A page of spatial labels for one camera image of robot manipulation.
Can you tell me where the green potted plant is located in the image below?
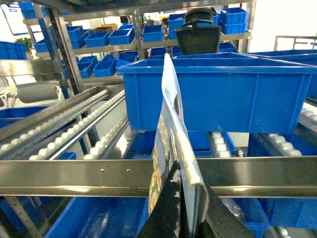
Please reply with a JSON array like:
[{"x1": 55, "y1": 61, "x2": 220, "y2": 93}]
[{"x1": 14, "y1": 37, "x2": 33, "y2": 53}]

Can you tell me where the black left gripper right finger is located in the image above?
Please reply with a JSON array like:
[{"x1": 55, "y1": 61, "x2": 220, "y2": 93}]
[{"x1": 195, "y1": 182, "x2": 255, "y2": 238}]

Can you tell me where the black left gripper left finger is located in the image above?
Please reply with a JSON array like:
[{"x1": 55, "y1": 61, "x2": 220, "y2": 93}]
[{"x1": 137, "y1": 161, "x2": 182, "y2": 238}]

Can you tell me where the blue flower gift bag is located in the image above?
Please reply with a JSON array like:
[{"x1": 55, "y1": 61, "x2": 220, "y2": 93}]
[{"x1": 149, "y1": 54, "x2": 209, "y2": 238}]

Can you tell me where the white roller conveyor track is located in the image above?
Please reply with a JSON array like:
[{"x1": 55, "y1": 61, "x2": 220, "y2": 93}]
[{"x1": 0, "y1": 89, "x2": 127, "y2": 161}]

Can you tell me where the large blue plastic crate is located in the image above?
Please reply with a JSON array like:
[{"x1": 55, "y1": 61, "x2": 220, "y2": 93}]
[{"x1": 117, "y1": 55, "x2": 317, "y2": 134}]

